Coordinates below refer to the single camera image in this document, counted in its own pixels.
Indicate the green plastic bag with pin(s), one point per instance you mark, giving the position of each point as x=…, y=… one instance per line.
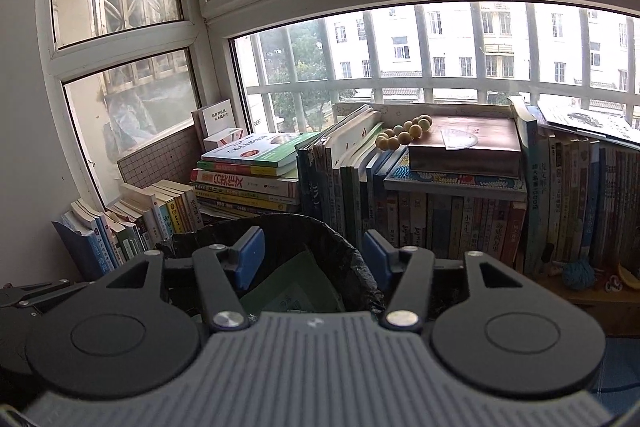
x=295, y=282

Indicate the orange curved wooden piece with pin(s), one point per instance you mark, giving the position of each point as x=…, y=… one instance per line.
x=629, y=278

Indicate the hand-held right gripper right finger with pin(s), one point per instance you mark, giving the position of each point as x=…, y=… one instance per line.
x=378, y=259

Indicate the blue mat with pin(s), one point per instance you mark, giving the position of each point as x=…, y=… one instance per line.
x=622, y=367

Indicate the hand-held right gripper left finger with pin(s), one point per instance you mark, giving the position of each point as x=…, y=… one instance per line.
x=250, y=257

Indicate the long row of children's books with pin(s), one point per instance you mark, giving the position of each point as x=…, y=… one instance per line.
x=575, y=197

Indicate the row of short colourful books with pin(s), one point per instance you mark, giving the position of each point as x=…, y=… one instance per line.
x=450, y=227

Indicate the small colourful trinket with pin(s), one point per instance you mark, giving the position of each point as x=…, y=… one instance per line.
x=612, y=283

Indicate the wooden drawer unit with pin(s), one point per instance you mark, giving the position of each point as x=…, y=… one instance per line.
x=615, y=307

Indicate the flat blue patterned book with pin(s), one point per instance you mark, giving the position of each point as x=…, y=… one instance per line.
x=450, y=184

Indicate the row of tall thin books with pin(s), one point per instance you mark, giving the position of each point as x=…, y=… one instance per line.
x=345, y=187

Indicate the thick brown book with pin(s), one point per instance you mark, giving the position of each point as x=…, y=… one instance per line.
x=465, y=159

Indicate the row of paperback books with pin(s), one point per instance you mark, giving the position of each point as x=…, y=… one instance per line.
x=135, y=227

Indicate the blue yarn ball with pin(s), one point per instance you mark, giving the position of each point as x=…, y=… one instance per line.
x=578, y=274

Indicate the grid pattern board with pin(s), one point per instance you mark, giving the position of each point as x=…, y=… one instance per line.
x=150, y=162

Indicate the clear plastic protractor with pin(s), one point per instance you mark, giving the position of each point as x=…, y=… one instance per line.
x=460, y=139

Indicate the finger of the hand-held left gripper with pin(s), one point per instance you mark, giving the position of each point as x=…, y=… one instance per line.
x=35, y=296

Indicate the black white picture book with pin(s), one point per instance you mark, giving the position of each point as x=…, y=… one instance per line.
x=590, y=119

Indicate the white window bars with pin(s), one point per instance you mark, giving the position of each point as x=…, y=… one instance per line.
x=450, y=86

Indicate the stack of flat books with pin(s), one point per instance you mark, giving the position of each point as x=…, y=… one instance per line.
x=250, y=177

